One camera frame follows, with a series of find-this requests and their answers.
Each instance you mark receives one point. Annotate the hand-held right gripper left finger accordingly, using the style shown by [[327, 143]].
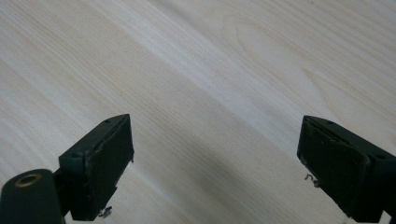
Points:
[[96, 165]]

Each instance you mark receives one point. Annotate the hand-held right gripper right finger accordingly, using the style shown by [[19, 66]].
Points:
[[342, 169]]

